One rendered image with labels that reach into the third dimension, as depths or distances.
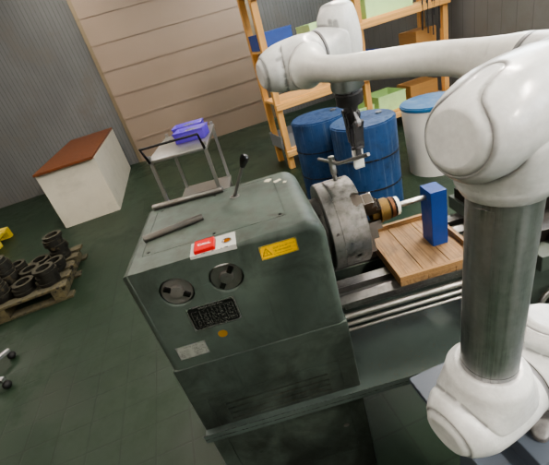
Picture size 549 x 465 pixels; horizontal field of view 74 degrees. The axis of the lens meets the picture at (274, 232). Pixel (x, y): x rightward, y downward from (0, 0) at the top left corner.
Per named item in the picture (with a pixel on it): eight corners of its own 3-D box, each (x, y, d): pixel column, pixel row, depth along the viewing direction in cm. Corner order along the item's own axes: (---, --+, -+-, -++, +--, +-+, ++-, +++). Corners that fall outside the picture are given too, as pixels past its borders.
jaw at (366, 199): (351, 222, 129) (353, 208, 118) (346, 209, 131) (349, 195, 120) (381, 213, 129) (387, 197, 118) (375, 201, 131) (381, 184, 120)
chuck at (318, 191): (343, 284, 124) (324, 199, 112) (322, 247, 153) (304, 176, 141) (352, 281, 124) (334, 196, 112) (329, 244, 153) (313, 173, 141)
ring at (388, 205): (373, 207, 126) (399, 199, 126) (364, 196, 134) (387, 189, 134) (375, 230, 131) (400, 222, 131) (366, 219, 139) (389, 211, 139)
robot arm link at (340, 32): (347, 60, 102) (308, 77, 99) (338, -4, 94) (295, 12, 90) (374, 61, 94) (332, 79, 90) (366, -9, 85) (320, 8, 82)
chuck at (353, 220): (352, 281, 124) (334, 196, 112) (329, 244, 153) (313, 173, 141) (378, 274, 124) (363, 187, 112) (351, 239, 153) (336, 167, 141)
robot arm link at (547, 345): (599, 386, 84) (618, 315, 74) (549, 432, 79) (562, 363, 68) (527, 344, 97) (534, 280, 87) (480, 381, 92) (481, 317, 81)
